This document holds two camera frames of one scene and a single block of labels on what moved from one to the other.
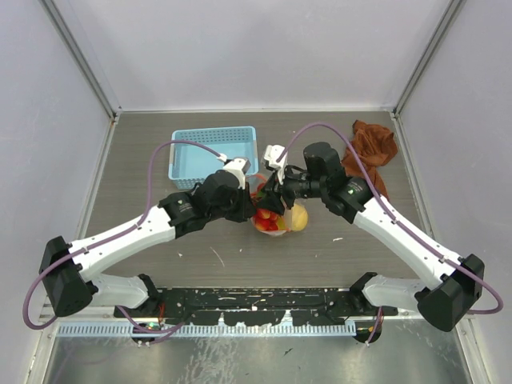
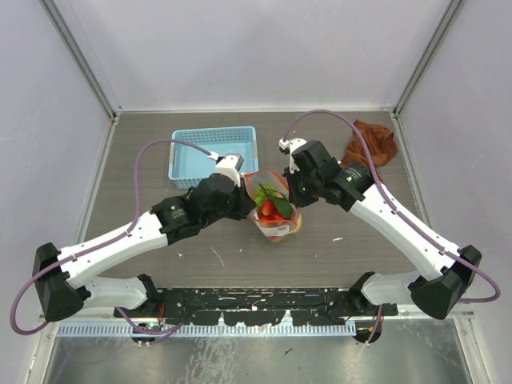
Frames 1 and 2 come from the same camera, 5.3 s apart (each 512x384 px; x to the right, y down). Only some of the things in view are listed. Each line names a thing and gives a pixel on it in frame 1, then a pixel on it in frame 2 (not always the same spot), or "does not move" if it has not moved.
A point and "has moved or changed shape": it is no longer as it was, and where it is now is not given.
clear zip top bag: x=271 y=223 does not move
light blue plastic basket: x=188 y=162 does not move
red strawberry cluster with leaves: x=264 y=219 has moved or changed shape
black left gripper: x=246 y=209 does not move
